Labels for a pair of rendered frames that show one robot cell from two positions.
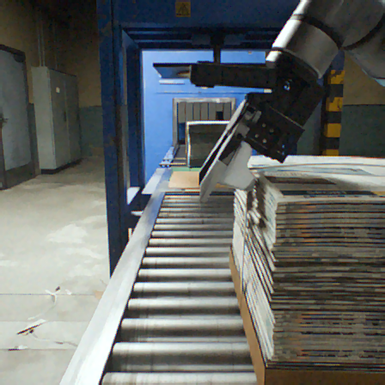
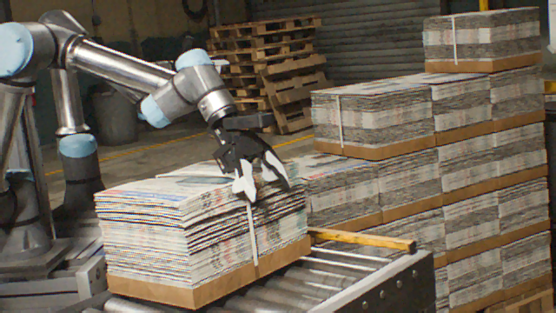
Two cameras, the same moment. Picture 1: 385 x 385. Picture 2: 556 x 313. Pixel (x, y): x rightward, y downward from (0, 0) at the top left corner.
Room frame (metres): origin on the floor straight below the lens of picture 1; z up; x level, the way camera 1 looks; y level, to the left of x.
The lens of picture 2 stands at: (1.64, 1.04, 1.37)
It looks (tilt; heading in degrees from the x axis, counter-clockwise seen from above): 11 degrees down; 222
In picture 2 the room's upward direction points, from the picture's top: 6 degrees counter-clockwise
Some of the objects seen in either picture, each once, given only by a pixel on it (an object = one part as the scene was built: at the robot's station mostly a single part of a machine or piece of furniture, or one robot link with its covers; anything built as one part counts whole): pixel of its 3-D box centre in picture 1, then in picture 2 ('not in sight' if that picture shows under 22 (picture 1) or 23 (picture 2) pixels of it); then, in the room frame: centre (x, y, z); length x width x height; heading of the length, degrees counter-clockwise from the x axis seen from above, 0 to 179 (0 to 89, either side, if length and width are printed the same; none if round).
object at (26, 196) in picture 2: not in sight; (10, 193); (0.66, -0.82, 0.98); 0.13 x 0.12 x 0.14; 24
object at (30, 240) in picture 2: not in sight; (20, 235); (0.65, -0.82, 0.87); 0.15 x 0.15 x 0.10
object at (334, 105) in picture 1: (332, 130); not in sight; (1.51, -0.54, 1.05); 0.05 x 0.05 x 0.45; 0
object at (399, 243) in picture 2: not in sight; (339, 236); (0.19, -0.10, 0.81); 0.43 x 0.03 x 0.02; 90
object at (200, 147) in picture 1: (210, 142); not in sight; (2.44, -0.11, 0.93); 0.38 x 0.30 x 0.26; 0
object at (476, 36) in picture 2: not in sight; (487, 167); (-1.25, -0.41, 0.65); 0.39 x 0.30 x 1.29; 73
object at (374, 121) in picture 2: not in sight; (370, 120); (-0.69, -0.59, 0.95); 0.38 x 0.29 x 0.23; 73
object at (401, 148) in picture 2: not in sight; (373, 143); (-0.69, -0.59, 0.86); 0.38 x 0.29 x 0.04; 73
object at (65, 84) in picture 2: not in sight; (66, 90); (0.18, -1.22, 1.19); 0.15 x 0.12 x 0.55; 61
